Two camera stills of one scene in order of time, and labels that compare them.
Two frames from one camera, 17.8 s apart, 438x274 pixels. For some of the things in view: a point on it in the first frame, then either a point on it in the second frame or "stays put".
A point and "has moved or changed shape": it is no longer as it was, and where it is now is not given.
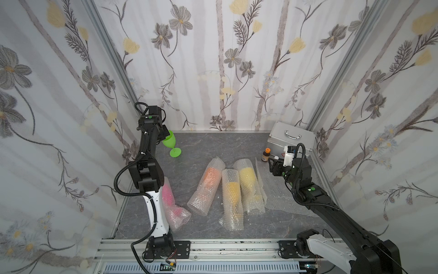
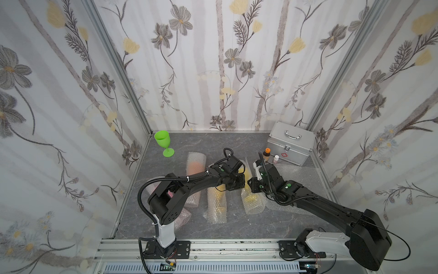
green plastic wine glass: [170, 141] has moved or changed shape
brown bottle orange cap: [266, 154] stays put
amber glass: [233, 219] to [217, 209]
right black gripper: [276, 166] to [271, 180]
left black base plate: [181, 250] stays put
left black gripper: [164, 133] to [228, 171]
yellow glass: [252, 198] stays put
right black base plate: [287, 250] stays put
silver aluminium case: [283, 135] stays put
